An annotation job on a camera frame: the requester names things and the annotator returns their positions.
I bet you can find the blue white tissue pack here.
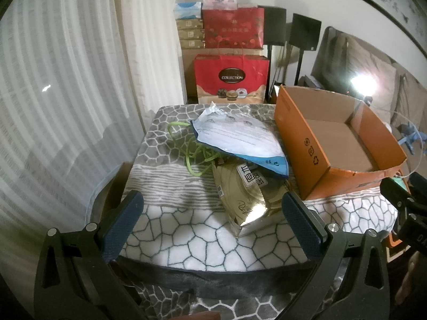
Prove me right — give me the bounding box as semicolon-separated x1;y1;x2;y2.
173;2;203;19

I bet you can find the white sheer curtain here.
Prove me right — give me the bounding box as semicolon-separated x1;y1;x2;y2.
0;0;147;274

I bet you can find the grey white patterned blanket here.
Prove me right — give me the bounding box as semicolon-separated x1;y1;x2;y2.
122;103;399;320

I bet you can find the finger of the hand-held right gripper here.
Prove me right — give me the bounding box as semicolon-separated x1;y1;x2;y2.
380;177;415;213
409;173;427;205

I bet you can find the white blue mask packet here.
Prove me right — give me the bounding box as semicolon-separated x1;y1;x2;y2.
190;102;289;178

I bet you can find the person's right hand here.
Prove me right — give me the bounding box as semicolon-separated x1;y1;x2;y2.
405;251;427;294

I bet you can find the wooden table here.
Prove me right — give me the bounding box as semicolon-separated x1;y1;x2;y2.
105;162;134;210

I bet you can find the red gift box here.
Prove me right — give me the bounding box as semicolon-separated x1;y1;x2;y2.
202;7;265;49

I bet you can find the black power station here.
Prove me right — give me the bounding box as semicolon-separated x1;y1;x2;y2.
347;73;379;99

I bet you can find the orange cardboard box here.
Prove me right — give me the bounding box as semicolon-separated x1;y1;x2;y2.
274;84;408;201

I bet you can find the black speaker stand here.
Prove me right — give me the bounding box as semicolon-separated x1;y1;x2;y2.
294;48;306;87
266;44;276;104

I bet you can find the gold foil packet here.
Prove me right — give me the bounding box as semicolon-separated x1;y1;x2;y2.
212;163;294;237

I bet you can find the green braided cable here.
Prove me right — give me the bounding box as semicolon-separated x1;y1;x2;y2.
167;122;217;177

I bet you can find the red gift bag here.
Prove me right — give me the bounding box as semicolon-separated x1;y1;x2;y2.
194;54;270;105

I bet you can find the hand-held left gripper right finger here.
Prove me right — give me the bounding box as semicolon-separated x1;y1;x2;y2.
281;191;391;320

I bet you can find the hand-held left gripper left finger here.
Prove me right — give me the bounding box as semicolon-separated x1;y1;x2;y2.
33;189;147;320

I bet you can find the pink tissue pack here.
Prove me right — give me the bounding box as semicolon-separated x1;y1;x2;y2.
203;0;238;10

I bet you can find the brown sofa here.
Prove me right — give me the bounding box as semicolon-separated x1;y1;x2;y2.
310;27;427;174

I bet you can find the cream curtain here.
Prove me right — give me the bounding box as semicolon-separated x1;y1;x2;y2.
112;0;187;130

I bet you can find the white charging cable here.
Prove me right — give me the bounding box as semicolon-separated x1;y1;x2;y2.
357;97;425;181

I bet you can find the beige sofa cushion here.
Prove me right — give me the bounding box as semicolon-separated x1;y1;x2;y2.
343;37;397;94
394;63;427;130

